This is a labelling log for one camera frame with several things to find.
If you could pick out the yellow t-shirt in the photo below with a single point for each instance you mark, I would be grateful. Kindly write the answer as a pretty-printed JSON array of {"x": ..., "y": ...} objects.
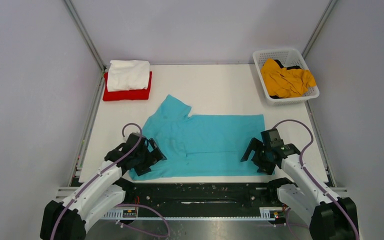
[{"x": 286, "y": 82}]

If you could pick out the folded red t-shirt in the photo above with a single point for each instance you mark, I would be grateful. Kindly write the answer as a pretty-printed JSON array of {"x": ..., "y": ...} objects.
[{"x": 136, "y": 94}]

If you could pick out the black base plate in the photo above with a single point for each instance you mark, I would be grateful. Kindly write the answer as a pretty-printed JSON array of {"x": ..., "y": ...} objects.
[{"x": 202, "y": 200}]

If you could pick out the folded white t-shirt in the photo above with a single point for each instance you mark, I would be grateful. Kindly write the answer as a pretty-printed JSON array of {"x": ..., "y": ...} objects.
[{"x": 126, "y": 75}]

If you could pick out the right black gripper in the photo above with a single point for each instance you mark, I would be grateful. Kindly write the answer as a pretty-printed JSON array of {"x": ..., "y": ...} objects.
[{"x": 267, "y": 168}]

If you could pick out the white plastic basket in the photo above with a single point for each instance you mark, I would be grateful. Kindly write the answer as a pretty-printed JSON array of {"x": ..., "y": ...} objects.
[{"x": 288, "y": 57}]

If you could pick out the turquoise t-shirt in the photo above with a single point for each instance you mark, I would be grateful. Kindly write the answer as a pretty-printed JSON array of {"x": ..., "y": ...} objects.
[{"x": 199, "y": 145}]

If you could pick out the aluminium frame rail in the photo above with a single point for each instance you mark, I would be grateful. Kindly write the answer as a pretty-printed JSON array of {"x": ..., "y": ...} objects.
[{"x": 261, "y": 214}]

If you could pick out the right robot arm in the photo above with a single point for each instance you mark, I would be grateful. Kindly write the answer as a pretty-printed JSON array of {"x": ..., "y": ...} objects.
[{"x": 327, "y": 215}]

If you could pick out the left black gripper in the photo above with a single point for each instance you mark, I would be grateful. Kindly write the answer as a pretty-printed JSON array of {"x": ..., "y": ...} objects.
[{"x": 143, "y": 168}]

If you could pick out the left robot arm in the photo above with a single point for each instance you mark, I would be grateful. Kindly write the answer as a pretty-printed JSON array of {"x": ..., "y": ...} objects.
[{"x": 72, "y": 218}]

